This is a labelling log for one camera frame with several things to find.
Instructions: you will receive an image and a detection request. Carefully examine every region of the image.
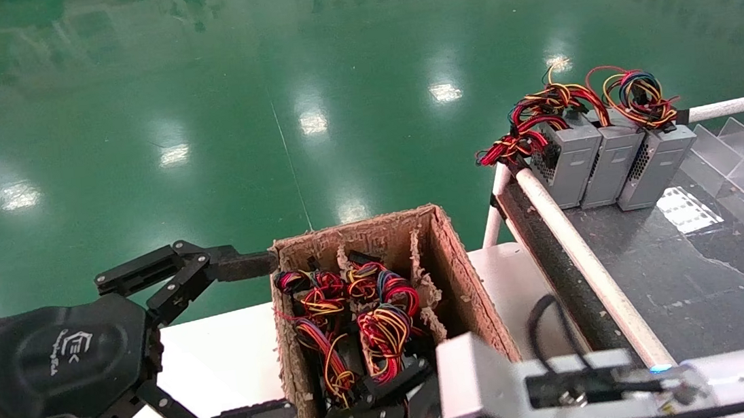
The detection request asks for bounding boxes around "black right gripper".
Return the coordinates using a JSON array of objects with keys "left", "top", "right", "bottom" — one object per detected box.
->
[{"left": 291, "top": 353, "right": 462, "bottom": 418}]

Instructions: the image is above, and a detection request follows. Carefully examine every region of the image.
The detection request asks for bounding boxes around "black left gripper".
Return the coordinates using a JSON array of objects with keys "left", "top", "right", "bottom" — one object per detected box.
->
[{"left": 0, "top": 230, "right": 298, "bottom": 418}]

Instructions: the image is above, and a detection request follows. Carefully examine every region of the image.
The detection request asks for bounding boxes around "worn cardboard box with dividers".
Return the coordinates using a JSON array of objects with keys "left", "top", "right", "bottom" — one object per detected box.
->
[{"left": 262, "top": 196, "right": 529, "bottom": 418}]

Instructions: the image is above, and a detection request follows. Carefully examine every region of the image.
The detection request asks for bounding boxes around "white pipe with black joint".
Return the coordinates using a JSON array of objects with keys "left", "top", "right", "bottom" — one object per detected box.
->
[{"left": 674, "top": 92, "right": 744, "bottom": 126}]

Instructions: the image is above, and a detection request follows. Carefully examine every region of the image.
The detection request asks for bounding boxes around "black camera cable loop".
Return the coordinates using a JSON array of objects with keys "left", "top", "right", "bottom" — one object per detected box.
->
[{"left": 524, "top": 285, "right": 636, "bottom": 399}]

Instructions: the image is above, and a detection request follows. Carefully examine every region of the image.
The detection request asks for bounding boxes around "white frame leg pipe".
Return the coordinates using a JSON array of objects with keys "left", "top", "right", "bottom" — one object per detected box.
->
[{"left": 474, "top": 162, "right": 519, "bottom": 248}]

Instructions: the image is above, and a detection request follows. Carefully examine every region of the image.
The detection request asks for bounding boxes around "long white frame pipe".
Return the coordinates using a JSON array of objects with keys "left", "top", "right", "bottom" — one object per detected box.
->
[{"left": 513, "top": 153, "right": 678, "bottom": 382}]

